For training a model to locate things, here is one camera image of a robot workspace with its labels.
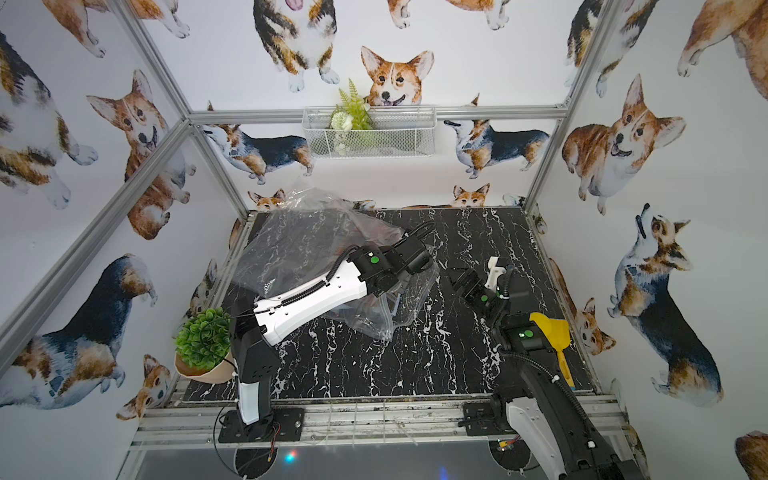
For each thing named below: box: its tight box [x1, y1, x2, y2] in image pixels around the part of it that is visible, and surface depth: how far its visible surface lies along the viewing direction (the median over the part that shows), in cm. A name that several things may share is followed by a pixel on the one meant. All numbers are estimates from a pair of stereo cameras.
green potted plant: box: [174, 307, 235, 384], surface depth 74 cm
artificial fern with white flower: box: [328, 78, 374, 130], surface depth 84 cm
